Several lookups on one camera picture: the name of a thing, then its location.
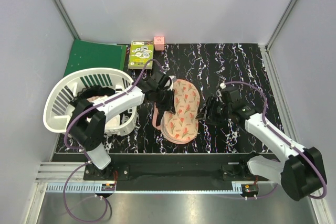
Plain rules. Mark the white plastic laundry basket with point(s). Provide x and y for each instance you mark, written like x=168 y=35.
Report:
x=58 y=111

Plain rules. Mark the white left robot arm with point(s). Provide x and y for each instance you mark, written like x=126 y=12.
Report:
x=88 y=121

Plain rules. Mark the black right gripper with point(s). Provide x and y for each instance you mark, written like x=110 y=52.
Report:
x=211 y=103

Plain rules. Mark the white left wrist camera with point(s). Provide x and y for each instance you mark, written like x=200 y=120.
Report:
x=171 y=81

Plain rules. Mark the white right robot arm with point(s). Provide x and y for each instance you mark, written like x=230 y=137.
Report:
x=298 y=170

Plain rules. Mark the white slotted cable duct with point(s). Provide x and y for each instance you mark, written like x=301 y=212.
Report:
x=97 y=188

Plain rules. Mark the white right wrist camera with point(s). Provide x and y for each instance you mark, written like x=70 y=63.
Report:
x=223 y=86

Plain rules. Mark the pink mesh bra laundry bag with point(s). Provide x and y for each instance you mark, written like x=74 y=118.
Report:
x=181 y=127

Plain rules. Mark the green card box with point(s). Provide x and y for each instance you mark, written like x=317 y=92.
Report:
x=140 y=53

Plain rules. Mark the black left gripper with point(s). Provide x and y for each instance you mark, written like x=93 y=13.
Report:
x=169 y=106

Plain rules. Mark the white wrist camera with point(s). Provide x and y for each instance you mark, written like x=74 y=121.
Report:
x=171 y=81
x=223 y=86

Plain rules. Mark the green cutting mat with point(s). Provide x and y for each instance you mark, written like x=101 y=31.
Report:
x=85 y=55

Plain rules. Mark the black lace bra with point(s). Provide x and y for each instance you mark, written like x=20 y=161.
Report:
x=91 y=93

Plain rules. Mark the small pink box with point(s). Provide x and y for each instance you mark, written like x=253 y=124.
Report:
x=159 y=43

